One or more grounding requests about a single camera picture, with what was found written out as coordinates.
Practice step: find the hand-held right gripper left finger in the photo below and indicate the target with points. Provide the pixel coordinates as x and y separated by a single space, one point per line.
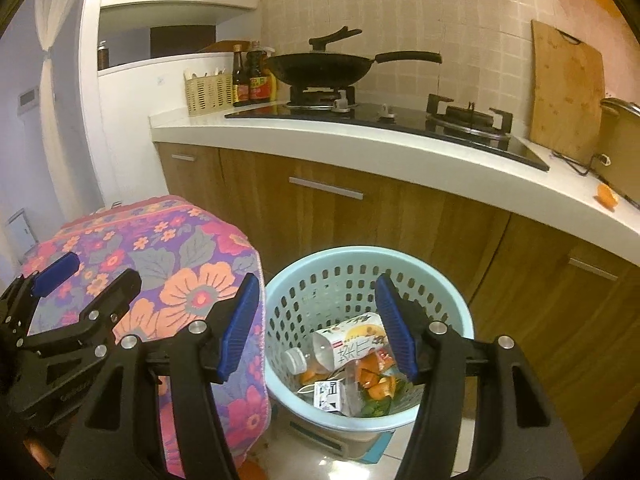
240 330

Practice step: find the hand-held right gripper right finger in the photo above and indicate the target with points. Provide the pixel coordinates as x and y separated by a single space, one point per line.
397 330

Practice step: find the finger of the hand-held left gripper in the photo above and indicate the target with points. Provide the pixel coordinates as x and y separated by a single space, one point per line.
55 272
115 295

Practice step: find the light blue plastic basket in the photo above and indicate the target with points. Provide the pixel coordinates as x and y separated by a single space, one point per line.
320 280

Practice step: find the white milk carton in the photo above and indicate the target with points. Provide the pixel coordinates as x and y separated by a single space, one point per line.
327 395

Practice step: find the printed drink carton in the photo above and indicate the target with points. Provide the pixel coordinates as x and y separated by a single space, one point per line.
345 345

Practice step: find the clear plastic bottle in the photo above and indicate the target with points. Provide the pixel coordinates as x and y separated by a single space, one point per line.
295 359

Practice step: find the green vegetable scrap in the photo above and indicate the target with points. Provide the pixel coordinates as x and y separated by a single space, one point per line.
372 409

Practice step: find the floral table cloth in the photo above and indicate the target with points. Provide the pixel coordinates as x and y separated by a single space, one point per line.
190 240

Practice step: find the wooden kitchen cabinet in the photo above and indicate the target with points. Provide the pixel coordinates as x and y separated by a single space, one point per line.
450 240

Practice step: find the orange plastic object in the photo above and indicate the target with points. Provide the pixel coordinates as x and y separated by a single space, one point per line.
252 471

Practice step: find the white curtain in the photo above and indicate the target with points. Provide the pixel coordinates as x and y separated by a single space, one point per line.
50 110

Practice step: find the black glass cooktop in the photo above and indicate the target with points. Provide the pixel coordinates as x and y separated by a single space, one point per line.
410 122

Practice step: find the white stove knob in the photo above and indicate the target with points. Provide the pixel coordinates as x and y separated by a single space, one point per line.
342 102
385 112

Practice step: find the beige chopstick holder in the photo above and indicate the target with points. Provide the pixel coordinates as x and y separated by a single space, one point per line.
207 95

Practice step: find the black burner grate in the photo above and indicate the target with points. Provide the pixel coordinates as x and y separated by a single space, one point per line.
312 96
470 120

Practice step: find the orange fruit piece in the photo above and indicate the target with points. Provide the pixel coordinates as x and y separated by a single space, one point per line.
607 196

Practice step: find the black wok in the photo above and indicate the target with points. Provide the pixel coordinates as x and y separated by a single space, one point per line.
320 67

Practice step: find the metal cooking pot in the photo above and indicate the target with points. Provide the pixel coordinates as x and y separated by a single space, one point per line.
622 145

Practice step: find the wooden cutting board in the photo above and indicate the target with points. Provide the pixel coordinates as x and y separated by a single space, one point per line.
565 90

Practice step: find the white wall box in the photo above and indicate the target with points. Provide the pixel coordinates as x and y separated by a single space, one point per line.
20 232

